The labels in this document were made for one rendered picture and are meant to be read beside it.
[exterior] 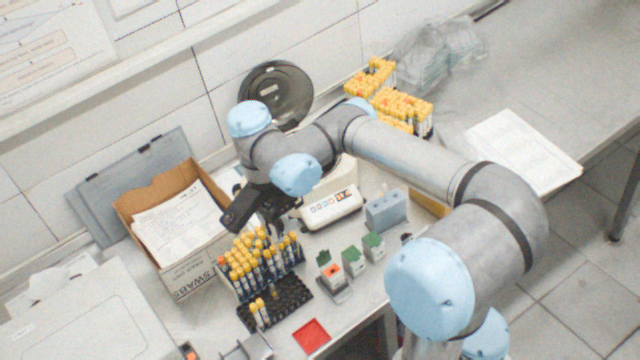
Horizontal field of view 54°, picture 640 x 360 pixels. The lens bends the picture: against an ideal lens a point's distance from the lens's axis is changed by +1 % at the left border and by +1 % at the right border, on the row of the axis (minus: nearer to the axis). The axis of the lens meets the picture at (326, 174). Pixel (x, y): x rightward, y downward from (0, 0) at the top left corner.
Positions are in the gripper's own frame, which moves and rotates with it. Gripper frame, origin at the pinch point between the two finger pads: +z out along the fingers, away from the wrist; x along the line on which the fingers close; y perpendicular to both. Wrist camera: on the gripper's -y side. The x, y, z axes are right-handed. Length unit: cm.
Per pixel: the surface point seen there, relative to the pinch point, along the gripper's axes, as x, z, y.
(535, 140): -8, 25, 81
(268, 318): -0.6, 23.6, -7.6
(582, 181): 7, 114, 152
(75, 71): 54, -23, -11
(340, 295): -7.0, 25.4, 9.2
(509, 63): 19, 27, 105
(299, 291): 0.5, 24.7, 2.5
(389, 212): -1.0, 19.2, 31.9
